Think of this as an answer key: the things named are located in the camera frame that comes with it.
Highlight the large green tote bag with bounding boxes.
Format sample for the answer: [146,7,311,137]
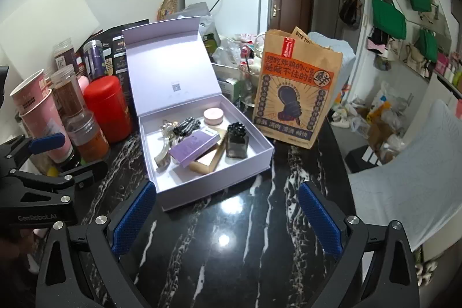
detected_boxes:
[372,0,408,40]

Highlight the red canister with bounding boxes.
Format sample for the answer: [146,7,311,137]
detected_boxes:
[84,75,132,144]

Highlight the printed brown paper bag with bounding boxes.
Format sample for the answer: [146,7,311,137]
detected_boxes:
[253,27,343,150]

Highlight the row of bottles on ledge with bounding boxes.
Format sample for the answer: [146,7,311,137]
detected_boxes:
[435,53,462,96]

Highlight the purple label jar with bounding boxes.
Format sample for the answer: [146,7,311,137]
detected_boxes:
[83,40,107,81]

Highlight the woven straw fan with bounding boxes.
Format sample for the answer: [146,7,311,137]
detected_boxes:
[156,0,179,20]

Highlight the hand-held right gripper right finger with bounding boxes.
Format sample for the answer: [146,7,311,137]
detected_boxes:
[298,181,421,308]

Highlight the smoky transparent cube bottle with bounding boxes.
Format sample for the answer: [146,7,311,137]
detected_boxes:
[226,133,249,159]

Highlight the pink hanging bag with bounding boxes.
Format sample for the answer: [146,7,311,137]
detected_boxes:
[367,28,390,54]

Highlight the glass teapot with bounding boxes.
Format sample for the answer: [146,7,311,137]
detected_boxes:
[251,34,269,59]

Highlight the pink paper cup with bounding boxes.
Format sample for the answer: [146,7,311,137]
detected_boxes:
[18,89,74,164]
[9,69,55,114]

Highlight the black snack pouches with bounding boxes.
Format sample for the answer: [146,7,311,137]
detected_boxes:
[97,19,150,92]

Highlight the person's left hand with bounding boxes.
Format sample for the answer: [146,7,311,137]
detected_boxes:
[0,228,47,272]

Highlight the lavender gift box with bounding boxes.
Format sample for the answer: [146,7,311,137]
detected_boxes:
[122,16,275,212]

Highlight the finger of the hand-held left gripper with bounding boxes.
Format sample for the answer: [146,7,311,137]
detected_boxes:
[0,133,66,168]
[11,161,108,191]

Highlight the white plastic bag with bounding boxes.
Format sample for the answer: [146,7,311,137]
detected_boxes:
[372,81,412,121]

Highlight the chair with blue-grey cover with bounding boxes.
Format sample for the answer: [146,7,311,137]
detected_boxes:
[307,32,356,103]
[348,99,462,251]

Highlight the black hanging bag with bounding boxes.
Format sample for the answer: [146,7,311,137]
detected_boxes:
[338,0,363,29]

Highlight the pearl white hair claw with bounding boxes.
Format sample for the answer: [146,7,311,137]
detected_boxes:
[154,129,181,171]

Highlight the clear jar with brown contents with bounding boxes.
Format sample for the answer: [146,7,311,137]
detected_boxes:
[50,64,87,117]

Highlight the white fridge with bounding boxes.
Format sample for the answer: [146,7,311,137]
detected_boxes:
[184,0,271,38]

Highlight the cardboard box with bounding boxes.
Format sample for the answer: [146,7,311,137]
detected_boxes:
[366,118,394,150]

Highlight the clear jar with orange contents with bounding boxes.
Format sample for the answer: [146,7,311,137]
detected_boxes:
[66,110,111,161]

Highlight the gold rectangular box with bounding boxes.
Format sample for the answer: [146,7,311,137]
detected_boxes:
[189,140,229,174]

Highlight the purple box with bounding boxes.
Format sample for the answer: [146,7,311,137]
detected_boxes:
[169,129,221,168]

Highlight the black polka dot scrunchie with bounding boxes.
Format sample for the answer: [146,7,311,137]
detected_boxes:
[227,121,247,138]

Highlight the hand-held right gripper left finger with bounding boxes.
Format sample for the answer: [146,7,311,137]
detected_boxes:
[35,180,157,308]

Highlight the dark label clear jar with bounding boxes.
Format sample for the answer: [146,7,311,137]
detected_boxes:
[53,38,78,76]

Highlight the pink round compact box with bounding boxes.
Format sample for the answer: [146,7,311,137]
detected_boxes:
[203,108,224,126]

